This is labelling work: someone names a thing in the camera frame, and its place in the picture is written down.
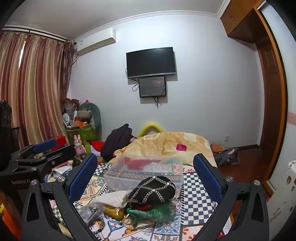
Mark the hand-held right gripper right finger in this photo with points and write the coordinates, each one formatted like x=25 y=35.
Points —
x=207 y=179

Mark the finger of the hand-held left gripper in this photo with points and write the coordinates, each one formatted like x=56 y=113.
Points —
x=60 y=154
x=45 y=145

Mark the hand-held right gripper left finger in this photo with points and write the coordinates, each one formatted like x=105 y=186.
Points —
x=82 y=179

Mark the clear plastic storage box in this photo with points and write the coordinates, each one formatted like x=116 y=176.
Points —
x=120 y=176

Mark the yellow soft shoe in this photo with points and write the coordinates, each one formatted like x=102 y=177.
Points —
x=114 y=212

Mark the red box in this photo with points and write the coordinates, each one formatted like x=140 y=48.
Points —
x=60 y=140

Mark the scattered papers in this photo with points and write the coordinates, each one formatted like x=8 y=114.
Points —
x=60 y=170

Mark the pink rabbit plush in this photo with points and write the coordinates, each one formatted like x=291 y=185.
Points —
x=79 y=147

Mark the patterned tile-print bed sheet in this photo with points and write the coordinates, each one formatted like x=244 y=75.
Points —
x=196 y=204

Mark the grey backpack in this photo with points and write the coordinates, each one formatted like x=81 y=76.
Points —
x=225 y=155

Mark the green shopping bag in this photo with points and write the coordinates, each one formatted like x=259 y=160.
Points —
x=84 y=133

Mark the small white plush toy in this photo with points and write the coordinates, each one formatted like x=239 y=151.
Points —
x=67 y=120

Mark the white cloth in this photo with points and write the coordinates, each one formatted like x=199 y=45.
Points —
x=111 y=198

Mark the grey glitter pouch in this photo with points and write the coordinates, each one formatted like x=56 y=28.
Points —
x=90 y=213

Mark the red cloth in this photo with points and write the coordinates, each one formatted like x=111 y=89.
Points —
x=97 y=145

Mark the grey-green plush toy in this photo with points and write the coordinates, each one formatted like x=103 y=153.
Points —
x=86 y=112

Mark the black garment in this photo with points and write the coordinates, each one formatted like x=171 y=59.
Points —
x=116 y=141

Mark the striped brown curtain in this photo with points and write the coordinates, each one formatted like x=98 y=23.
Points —
x=34 y=92

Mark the red fabric in box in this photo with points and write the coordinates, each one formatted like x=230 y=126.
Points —
x=141 y=164

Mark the yellow quilt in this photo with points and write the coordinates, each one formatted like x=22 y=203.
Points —
x=157 y=143

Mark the green knitted cloth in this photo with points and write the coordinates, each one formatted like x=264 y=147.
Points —
x=155 y=214

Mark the white air conditioner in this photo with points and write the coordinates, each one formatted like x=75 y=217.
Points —
x=96 y=41

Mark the wooden overhead cabinet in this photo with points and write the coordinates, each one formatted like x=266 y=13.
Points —
x=240 y=20

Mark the wooden door frame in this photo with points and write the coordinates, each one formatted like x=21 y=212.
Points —
x=274 y=97

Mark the small black wall monitor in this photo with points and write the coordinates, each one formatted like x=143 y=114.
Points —
x=152 y=87

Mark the white curtain rail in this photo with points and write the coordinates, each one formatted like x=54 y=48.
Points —
x=39 y=32

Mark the black wall television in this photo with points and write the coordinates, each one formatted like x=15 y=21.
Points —
x=150 y=62

